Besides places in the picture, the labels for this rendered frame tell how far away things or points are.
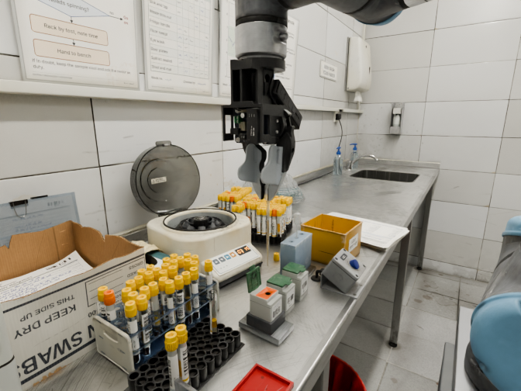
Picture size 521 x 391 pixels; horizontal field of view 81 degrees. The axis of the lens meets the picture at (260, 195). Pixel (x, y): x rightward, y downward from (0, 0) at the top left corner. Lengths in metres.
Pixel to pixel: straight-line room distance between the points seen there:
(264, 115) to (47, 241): 0.60
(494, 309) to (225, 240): 0.60
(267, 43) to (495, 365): 0.42
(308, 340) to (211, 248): 0.31
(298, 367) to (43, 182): 0.70
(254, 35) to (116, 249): 0.50
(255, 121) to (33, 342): 0.46
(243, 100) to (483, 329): 0.36
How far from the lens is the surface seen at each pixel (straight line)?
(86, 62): 0.96
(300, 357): 0.59
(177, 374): 0.49
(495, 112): 2.84
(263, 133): 0.44
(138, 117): 1.02
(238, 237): 0.82
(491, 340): 0.34
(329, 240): 0.85
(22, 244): 0.84
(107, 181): 0.98
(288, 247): 0.74
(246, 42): 0.47
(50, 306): 0.59
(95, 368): 0.62
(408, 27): 2.96
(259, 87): 0.45
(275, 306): 0.59
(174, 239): 0.77
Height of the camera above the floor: 1.26
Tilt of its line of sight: 14 degrees down
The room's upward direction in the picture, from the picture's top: straight up
